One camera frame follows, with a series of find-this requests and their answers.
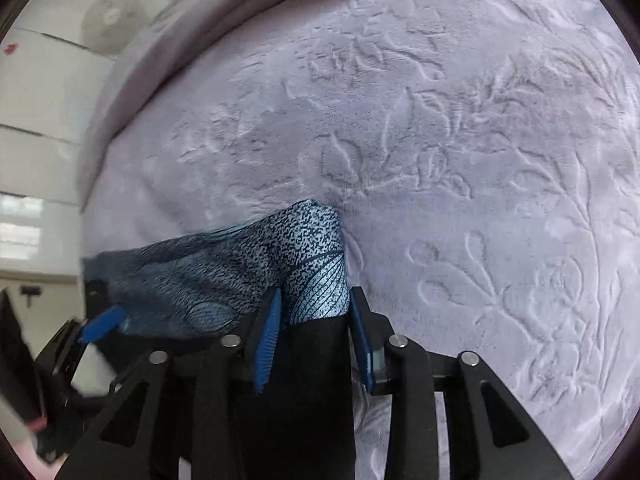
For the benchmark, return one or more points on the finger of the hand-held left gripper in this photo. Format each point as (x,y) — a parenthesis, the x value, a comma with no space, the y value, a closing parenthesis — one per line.
(102,326)

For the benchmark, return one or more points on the blue patterned fleece cloth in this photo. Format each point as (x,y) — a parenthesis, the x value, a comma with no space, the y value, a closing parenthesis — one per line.
(225,270)

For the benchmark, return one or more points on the white covered fan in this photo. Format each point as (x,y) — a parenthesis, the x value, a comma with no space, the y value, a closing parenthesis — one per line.
(114,20)

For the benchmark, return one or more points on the lilac embossed bed blanket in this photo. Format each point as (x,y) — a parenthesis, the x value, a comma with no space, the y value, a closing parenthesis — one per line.
(450,160)

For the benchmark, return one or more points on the white wardrobe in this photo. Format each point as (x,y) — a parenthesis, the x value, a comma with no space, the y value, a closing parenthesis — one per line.
(45,135)

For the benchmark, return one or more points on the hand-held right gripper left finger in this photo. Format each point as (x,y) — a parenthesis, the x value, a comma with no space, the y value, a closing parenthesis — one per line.
(267,340)

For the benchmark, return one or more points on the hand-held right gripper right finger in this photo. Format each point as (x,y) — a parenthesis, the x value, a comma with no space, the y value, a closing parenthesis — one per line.
(361,340)

